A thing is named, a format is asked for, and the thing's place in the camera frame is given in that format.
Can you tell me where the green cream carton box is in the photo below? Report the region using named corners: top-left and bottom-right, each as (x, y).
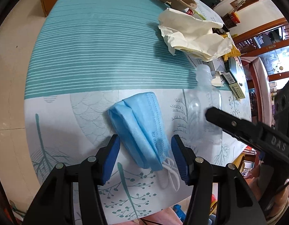
top-left (222, 57), bottom-right (246, 100)

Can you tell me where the clear plastic water bottle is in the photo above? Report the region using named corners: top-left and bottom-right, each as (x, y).
top-left (183, 64), bottom-right (222, 153)

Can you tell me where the yellow snack wrapper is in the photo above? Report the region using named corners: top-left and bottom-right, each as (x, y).
top-left (219, 34), bottom-right (241, 61)

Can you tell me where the dining table pink cloth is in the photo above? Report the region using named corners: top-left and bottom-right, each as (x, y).
top-left (240, 56), bottom-right (273, 126)

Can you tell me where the white small carton box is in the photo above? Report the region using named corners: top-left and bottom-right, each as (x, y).
top-left (184, 52), bottom-right (226, 87)

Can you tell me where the dark wicker stand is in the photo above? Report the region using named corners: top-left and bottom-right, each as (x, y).
top-left (222, 12), bottom-right (240, 29)

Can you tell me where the patterned light blue tablecloth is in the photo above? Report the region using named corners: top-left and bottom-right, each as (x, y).
top-left (23, 0), bottom-right (252, 225)

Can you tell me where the blue face mask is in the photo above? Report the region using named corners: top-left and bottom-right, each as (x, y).
top-left (107, 91), bottom-right (181, 191)

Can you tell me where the beige paper bag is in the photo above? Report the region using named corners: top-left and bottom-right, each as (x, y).
top-left (158, 8), bottom-right (233, 62)

